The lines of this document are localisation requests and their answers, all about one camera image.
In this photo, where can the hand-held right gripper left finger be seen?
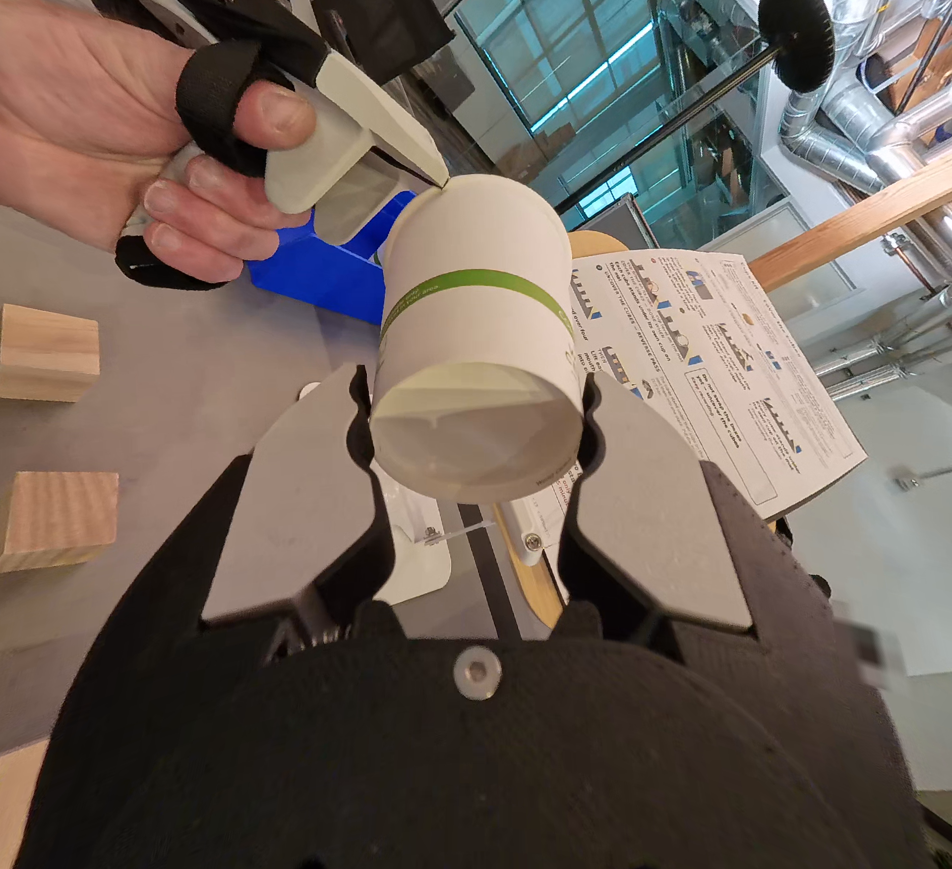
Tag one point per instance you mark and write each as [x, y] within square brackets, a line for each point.
[297, 512]

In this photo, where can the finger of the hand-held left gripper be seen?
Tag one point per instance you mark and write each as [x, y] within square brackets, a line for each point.
[372, 118]
[357, 203]

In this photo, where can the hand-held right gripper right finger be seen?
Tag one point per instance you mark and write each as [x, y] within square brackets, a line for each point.
[654, 519]

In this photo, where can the white paper cup green band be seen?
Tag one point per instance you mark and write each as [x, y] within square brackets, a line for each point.
[476, 333]

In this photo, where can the grey desk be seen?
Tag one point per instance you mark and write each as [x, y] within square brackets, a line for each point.
[186, 378]

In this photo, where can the person's left hand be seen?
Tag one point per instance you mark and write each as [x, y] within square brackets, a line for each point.
[74, 103]

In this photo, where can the blue plastic box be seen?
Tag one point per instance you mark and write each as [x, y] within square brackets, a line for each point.
[320, 274]

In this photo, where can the printed instruction sheet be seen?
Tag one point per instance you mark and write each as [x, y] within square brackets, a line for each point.
[729, 363]

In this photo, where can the light wooden block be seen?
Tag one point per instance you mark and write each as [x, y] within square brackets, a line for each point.
[56, 519]
[44, 356]

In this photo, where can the silver ceiling pipes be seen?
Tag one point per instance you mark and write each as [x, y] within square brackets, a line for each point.
[877, 356]

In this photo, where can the wooden beam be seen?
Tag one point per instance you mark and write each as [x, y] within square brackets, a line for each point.
[855, 222]

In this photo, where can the silver ventilation ducts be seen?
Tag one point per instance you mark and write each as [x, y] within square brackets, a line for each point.
[840, 133]

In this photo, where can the black disc on rod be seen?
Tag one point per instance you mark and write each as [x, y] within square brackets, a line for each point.
[796, 29]

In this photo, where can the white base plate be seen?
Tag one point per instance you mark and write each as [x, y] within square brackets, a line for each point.
[420, 571]

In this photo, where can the clear acrylic bracket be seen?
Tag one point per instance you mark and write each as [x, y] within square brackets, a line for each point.
[461, 531]

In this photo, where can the glass window wall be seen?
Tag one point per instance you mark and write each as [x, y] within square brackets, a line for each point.
[580, 29]

